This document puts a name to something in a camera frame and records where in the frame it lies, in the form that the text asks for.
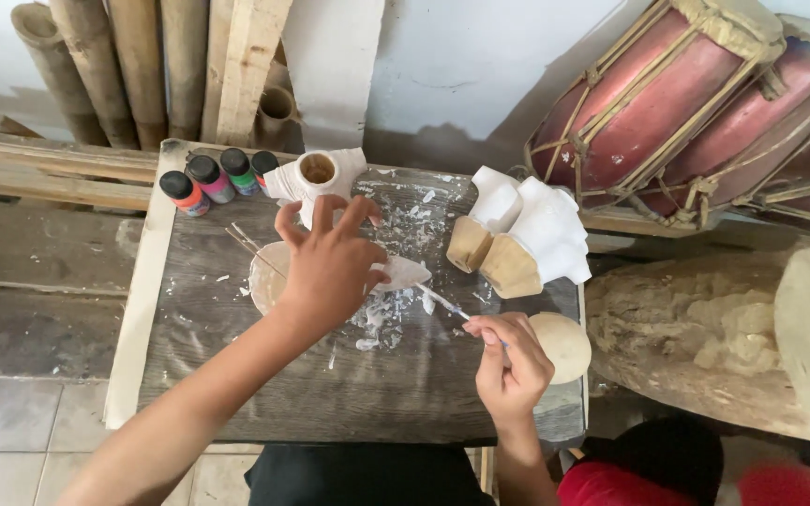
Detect person's right hand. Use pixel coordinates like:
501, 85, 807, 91
463, 313, 555, 423

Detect orange paint bottle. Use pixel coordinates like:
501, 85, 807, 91
159, 170, 211, 218

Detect dark wooden bench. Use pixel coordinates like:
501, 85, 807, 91
0, 197, 146, 382

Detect white torso-shaped hollow carving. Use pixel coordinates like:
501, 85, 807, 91
262, 147, 369, 231

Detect long wooden beam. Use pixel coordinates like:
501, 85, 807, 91
0, 132, 161, 185
0, 164, 154, 212

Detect red paint bottle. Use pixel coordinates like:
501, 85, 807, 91
251, 150, 281, 198

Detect white board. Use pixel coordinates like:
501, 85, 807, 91
281, 0, 386, 153

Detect green paint bottle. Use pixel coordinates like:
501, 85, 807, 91
219, 147, 261, 197

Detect person's black shorts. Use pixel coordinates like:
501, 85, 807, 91
244, 443, 498, 506

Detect thin paintbrush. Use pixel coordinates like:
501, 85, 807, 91
415, 283, 511, 350

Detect person's left hand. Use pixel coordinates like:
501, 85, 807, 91
275, 194, 392, 335

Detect thin wooden stick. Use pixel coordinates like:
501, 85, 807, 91
231, 222, 263, 253
225, 227, 288, 280

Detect large white-painted wooden carving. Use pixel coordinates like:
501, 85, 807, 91
478, 176, 593, 300

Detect rough carved log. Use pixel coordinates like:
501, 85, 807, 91
584, 247, 810, 444

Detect small white-painted wooden carving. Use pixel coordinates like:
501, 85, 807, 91
445, 165, 524, 274

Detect short bamboo piece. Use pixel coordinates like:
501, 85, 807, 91
254, 60, 299, 151

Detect pink paint bottle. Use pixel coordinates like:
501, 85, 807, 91
185, 155, 236, 205

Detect pale wooden plank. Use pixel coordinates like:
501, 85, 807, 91
200, 0, 294, 148

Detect bamboo pole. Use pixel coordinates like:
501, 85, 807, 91
159, 0, 210, 142
10, 2, 109, 148
105, 0, 170, 151
48, 0, 140, 150

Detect round unpainted wooden piece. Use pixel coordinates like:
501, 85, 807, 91
527, 311, 593, 386

